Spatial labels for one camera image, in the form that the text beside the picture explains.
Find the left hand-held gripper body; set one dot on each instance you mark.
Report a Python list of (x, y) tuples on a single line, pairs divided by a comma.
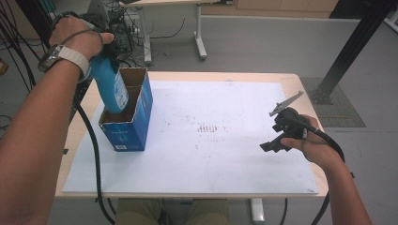
[(113, 54)]

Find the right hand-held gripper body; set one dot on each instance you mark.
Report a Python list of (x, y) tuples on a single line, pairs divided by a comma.
[(291, 122)]

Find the blue bottle with white cap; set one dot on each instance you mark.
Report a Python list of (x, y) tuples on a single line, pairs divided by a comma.
[(108, 87)]

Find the blue cardboard box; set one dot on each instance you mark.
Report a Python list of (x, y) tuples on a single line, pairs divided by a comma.
[(128, 137)]

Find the person's right hand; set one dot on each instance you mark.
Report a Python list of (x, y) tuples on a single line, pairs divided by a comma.
[(316, 146)]

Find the person's left hand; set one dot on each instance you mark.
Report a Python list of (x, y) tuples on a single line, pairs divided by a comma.
[(78, 34)]

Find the wristwatch with white band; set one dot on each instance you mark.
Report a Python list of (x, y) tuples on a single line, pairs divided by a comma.
[(70, 56)]

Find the dark gridded floor mat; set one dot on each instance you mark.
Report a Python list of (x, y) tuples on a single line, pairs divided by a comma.
[(344, 109)]

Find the white table leg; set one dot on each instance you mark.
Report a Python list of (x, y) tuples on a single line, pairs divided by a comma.
[(257, 211)]

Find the white table sheet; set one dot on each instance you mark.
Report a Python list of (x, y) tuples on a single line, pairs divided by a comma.
[(194, 162)]

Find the white-legged desk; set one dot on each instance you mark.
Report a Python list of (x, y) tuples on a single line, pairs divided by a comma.
[(200, 37)]

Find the black metal stand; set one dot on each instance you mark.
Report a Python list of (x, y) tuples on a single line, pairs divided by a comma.
[(350, 53)]

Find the person's olive pants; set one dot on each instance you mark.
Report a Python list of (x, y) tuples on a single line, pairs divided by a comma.
[(137, 212)]

